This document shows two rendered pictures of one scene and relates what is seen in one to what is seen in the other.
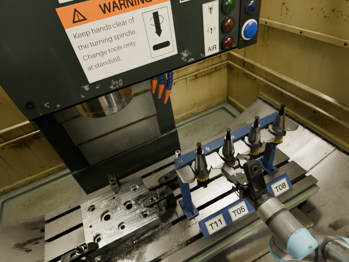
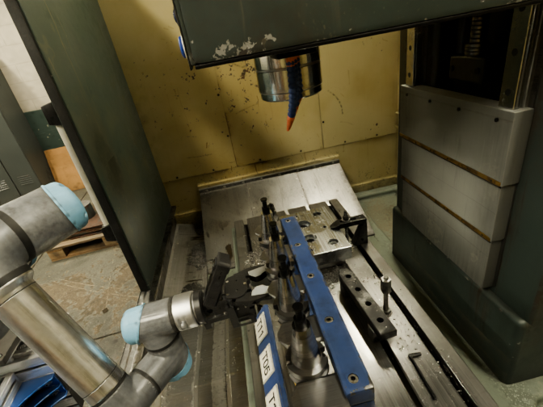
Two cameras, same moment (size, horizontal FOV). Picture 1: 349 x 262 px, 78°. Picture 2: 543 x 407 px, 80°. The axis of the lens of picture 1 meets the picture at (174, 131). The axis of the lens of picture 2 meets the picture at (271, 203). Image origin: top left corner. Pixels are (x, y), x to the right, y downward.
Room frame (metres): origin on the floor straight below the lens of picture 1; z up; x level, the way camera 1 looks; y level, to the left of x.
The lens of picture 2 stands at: (0.62, -0.69, 1.65)
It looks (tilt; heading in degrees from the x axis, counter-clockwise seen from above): 28 degrees down; 104
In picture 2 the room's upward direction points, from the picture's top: 11 degrees counter-clockwise
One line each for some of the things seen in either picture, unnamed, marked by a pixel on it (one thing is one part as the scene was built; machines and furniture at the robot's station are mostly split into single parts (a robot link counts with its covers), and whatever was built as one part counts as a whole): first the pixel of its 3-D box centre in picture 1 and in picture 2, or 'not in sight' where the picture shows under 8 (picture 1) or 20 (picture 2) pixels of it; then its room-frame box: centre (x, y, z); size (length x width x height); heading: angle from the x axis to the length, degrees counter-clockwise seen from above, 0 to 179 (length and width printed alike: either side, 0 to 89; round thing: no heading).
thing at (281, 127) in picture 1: (279, 120); (303, 341); (0.56, -0.38, 1.26); 0.04 x 0.04 x 0.07
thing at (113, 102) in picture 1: (97, 81); (288, 69); (0.52, 0.17, 1.56); 0.16 x 0.16 x 0.12
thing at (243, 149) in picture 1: (241, 147); (285, 287); (0.51, -0.22, 1.21); 0.07 x 0.05 x 0.01; 18
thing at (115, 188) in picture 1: (115, 184); (348, 228); (0.64, 0.33, 0.97); 0.13 x 0.03 x 0.15; 18
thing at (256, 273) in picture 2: (224, 170); (270, 278); (0.46, -0.15, 1.17); 0.09 x 0.03 x 0.06; 32
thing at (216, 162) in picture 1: (215, 160); (275, 254); (0.47, -0.12, 1.21); 0.07 x 0.05 x 0.01; 18
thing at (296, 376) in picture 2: (277, 130); (307, 361); (0.56, -0.38, 1.21); 0.06 x 0.06 x 0.03
